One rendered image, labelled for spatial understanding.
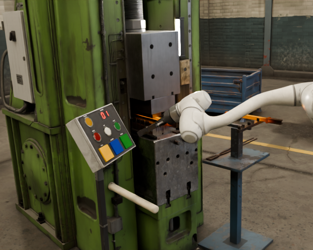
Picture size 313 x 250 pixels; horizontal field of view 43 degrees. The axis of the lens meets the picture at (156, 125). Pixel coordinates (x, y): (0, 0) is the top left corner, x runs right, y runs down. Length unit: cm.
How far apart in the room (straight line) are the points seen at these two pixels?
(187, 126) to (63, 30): 123
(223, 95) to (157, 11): 360
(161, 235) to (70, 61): 130
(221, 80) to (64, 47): 394
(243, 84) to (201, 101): 426
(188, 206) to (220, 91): 371
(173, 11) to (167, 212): 134
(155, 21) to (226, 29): 809
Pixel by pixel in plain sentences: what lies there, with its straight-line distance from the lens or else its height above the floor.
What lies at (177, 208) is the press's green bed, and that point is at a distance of 276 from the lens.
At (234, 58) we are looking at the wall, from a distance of 1087.
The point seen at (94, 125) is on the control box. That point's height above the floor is 114.
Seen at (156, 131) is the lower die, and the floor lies 95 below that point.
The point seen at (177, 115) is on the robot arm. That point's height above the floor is 119.
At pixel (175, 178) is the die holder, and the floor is 62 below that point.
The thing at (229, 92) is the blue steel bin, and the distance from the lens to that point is 625.
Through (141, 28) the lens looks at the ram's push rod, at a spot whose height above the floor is 158.
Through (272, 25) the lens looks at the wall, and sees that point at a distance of 1035.
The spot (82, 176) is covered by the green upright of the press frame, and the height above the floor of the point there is 59.
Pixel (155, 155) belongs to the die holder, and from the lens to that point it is 248.
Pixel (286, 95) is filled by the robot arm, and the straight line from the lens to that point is 190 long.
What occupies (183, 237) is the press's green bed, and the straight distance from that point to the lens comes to 292.
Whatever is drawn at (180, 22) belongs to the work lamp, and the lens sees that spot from 271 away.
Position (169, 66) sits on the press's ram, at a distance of 252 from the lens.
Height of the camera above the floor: 168
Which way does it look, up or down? 16 degrees down
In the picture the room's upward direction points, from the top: 2 degrees counter-clockwise
